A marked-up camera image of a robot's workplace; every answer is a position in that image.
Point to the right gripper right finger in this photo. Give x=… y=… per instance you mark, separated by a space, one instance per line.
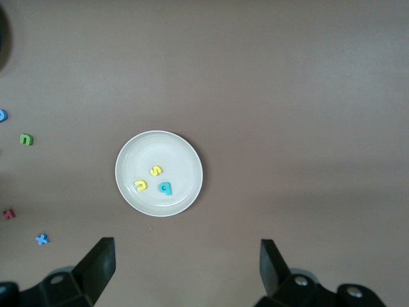
x=271 y=268

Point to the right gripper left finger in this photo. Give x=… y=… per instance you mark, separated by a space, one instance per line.
x=100 y=265

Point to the yellow letter u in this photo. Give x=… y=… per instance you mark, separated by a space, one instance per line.
x=141 y=188

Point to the teal letter b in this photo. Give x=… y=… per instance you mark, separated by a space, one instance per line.
x=166 y=190

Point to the yellow letter s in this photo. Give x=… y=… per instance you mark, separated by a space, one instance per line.
x=156 y=170

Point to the blue letter x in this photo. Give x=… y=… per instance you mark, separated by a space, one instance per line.
x=42 y=239

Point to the red letter n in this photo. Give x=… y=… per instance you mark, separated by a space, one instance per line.
x=9 y=213

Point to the beige plate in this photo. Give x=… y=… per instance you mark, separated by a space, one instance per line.
x=179 y=153

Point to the green letter n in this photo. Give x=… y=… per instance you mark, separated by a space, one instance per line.
x=22 y=139

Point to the brown table cover sheet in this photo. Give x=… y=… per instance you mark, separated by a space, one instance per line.
x=287 y=96

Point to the blue letter p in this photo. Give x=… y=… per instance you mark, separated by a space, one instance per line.
x=2 y=116

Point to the blue plate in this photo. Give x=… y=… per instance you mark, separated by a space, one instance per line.
x=1 y=38

